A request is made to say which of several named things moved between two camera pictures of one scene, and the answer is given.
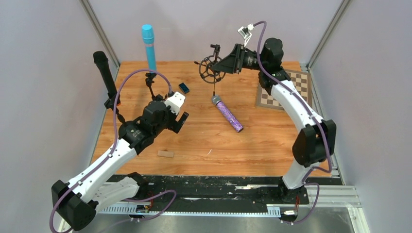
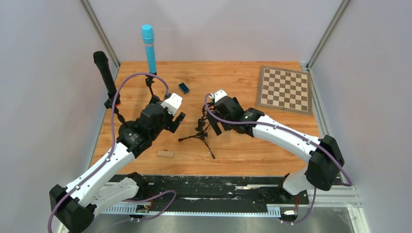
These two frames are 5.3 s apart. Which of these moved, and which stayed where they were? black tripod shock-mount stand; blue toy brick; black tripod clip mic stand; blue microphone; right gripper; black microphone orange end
Moved: black tripod shock-mount stand; right gripper
Stayed: blue microphone; blue toy brick; black tripod clip mic stand; black microphone orange end
